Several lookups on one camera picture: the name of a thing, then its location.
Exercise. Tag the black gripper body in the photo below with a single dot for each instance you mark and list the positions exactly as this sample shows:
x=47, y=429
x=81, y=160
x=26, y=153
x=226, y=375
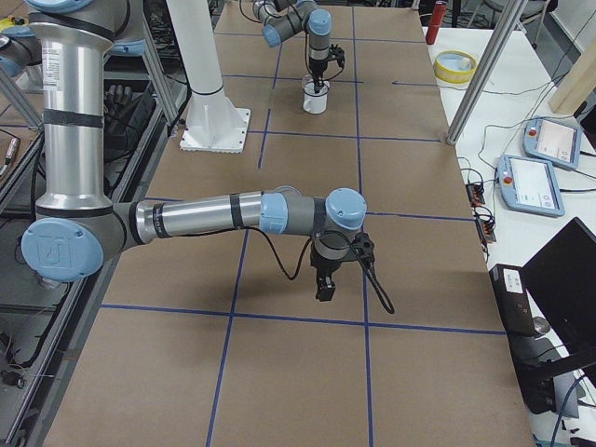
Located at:
x=317, y=70
x=324, y=266

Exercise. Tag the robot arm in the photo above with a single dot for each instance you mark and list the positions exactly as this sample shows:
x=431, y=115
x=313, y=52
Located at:
x=282, y=20
x=77, y=228

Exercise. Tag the white enamel cup blue rim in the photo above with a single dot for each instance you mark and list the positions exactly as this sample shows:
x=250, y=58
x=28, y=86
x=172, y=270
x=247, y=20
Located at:
x=315, y=102

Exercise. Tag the red bottle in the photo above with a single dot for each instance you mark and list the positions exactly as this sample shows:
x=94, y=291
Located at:
x=435, y=21

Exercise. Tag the yellow tape roll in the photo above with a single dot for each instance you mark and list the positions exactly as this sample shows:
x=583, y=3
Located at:
x=454, y=66

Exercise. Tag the black computer box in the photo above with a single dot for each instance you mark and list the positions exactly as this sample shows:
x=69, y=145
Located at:
x=512, y=300

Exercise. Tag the near teach pendant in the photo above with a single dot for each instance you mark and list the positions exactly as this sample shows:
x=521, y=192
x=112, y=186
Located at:
x=529, y=185

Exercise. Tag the teach pendant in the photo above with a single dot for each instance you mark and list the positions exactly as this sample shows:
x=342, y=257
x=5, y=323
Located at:
x=552, y=140
x=529, y=185

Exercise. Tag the black monitor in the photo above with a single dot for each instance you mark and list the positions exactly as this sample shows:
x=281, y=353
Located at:
x=561, y=280

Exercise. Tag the far teach pendant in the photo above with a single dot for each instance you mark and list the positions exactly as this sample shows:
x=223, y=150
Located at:
x=552, y=140

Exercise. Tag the wooden board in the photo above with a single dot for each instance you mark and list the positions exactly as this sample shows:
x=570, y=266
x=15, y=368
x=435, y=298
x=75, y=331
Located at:
x=576, y=85

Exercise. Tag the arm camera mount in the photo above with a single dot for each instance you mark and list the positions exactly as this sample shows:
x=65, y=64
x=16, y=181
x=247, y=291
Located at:
x=337, y=54

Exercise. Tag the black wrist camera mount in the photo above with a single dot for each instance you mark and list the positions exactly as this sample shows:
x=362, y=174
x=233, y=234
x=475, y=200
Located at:
x=363, y=249

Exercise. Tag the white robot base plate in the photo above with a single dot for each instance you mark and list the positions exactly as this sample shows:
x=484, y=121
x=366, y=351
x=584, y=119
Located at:
x=207, y=131

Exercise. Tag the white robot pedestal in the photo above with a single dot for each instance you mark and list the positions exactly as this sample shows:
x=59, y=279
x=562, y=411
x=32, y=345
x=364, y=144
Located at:
x=194, y=33

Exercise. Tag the grey aluminium frame post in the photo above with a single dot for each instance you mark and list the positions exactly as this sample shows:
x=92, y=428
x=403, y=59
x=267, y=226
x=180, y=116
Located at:
x=489, y=58

